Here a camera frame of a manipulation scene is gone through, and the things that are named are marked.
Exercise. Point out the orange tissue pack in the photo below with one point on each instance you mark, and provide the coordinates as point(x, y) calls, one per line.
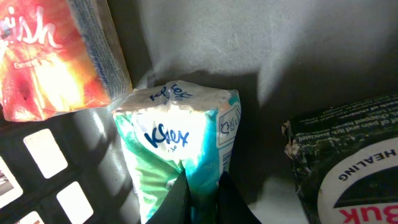
point(59, 56)

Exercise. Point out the black healing ointment box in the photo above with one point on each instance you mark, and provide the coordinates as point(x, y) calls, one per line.
point(344, 161)

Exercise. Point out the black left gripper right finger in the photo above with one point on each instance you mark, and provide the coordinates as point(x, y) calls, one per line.
point(232, 209)

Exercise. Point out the teal white Kleenex tissue pack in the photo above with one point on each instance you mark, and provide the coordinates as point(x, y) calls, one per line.
point(178, 128)

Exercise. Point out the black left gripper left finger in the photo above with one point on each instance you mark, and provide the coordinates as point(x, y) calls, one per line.
point(176, 207)

